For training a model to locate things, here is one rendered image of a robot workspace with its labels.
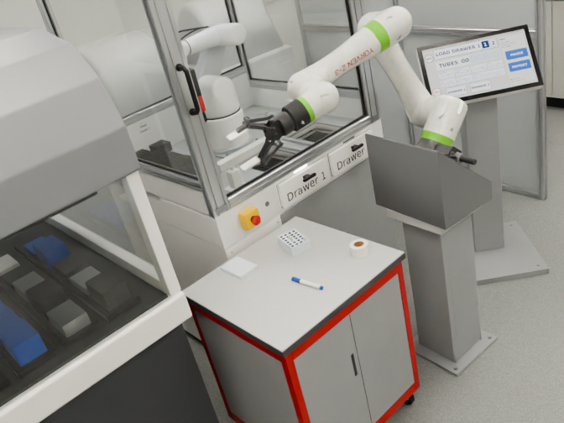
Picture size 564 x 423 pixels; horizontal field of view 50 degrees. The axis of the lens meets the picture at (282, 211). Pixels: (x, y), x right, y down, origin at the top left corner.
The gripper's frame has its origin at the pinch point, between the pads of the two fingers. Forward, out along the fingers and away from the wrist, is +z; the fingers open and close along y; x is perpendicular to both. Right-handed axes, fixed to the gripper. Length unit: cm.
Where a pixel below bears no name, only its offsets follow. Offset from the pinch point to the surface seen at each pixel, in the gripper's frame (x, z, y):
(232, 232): -19, 10, -50
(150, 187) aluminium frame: -66, 25, -46
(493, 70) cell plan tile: -20, -135, -60
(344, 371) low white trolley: 48, 9, -70
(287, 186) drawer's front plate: -25, -21, -52
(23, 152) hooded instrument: -2, 52, 38
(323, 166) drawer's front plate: -30, -42, -59
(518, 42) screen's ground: -22, -152, -55
